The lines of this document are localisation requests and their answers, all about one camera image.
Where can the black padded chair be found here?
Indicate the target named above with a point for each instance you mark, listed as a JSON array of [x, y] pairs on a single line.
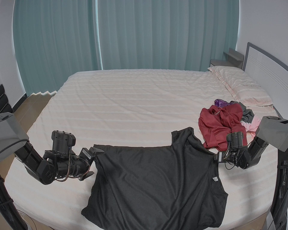
[[5, 98]]

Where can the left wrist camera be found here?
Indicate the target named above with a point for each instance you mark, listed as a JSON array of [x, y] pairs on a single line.
[[61, 140]]

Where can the black T-shirt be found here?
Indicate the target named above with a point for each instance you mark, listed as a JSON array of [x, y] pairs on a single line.
[[157, 184]]

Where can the pile of clothes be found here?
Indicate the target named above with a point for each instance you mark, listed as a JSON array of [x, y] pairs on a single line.
[[220, 125]]

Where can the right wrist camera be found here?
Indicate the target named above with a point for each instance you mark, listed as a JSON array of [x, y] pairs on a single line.
[[235, 139]]

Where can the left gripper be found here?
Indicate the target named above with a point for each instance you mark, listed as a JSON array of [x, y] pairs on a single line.
[[78, 166]]

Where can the blue-green curtain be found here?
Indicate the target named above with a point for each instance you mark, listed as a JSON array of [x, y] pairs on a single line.
[[56, 45], [162, 33]]

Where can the pale pink pillow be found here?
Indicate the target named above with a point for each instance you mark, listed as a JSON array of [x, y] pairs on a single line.
[[244, 84]]

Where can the bed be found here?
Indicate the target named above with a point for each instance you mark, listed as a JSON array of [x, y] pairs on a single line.
[[135, 107]]

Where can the grey bedside table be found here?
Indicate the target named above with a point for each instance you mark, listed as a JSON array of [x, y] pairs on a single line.
[[227, 61]]

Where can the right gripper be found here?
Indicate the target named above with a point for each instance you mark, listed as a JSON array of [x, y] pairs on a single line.
[[227, 157]]

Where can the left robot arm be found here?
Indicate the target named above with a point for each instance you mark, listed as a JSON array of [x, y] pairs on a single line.
[[33, 164]]

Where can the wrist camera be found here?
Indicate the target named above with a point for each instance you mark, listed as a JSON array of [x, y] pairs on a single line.
[[235, 139], [61, 140]]

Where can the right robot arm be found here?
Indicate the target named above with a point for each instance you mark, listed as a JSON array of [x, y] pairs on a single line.
[[272, 132]]

